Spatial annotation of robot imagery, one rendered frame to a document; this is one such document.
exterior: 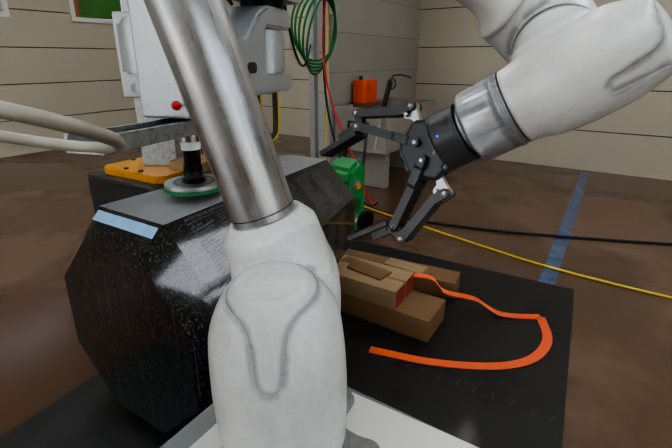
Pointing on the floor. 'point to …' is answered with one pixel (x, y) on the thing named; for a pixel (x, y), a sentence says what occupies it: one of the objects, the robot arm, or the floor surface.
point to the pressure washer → (350, 170)
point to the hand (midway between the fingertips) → (344, 192)
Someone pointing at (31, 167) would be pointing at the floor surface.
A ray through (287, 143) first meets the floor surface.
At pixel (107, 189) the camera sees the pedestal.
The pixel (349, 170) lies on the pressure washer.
